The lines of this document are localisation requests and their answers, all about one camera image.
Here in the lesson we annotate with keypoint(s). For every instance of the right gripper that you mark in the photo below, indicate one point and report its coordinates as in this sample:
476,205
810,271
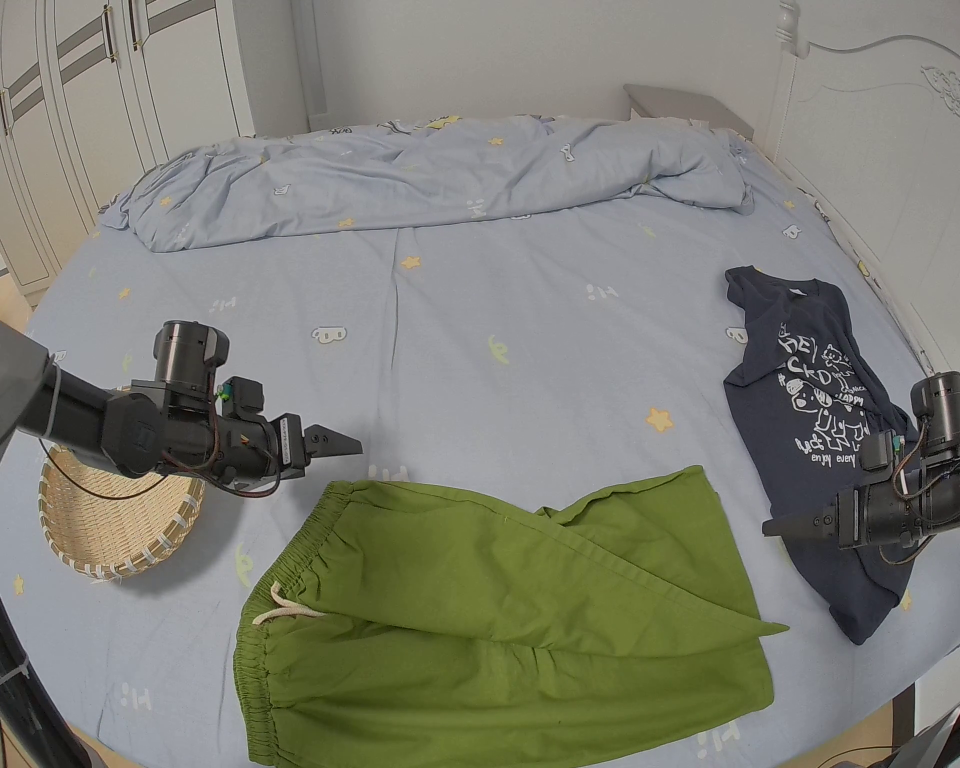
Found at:
877,517

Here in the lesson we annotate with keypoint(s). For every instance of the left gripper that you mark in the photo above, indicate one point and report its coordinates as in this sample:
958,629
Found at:
259,450

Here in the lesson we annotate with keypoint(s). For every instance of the green shorts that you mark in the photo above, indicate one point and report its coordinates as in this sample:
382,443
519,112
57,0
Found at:
450,562

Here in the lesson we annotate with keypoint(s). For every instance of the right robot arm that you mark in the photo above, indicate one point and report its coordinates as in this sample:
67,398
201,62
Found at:
937,412

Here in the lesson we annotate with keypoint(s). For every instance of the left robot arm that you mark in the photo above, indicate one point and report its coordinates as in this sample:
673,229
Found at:
75,412

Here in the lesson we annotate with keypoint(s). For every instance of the bed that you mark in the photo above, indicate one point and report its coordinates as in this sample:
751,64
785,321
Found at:
450,337

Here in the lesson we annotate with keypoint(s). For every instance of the round woven basket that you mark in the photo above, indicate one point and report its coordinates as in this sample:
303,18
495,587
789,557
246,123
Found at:
150,540

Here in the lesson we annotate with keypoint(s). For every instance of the dark blue printed T-shirt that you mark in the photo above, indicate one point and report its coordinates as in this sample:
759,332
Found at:
772,420

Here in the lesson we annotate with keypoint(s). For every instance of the pale blue quilt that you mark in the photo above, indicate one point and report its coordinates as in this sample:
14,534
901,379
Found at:
450,172

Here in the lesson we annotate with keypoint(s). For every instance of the white wardrobe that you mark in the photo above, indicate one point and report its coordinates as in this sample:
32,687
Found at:
90,112

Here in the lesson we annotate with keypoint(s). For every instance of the grey bedside table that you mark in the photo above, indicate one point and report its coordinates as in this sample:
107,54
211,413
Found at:
675,101

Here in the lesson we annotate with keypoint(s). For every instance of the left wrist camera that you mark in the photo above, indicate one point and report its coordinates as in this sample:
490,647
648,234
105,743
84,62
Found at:
244,397

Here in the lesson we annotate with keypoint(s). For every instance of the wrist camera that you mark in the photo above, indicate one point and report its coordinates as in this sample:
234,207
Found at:
244,397
879,450

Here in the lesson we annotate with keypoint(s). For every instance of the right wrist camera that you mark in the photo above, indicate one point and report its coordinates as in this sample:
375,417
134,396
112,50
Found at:
879,450

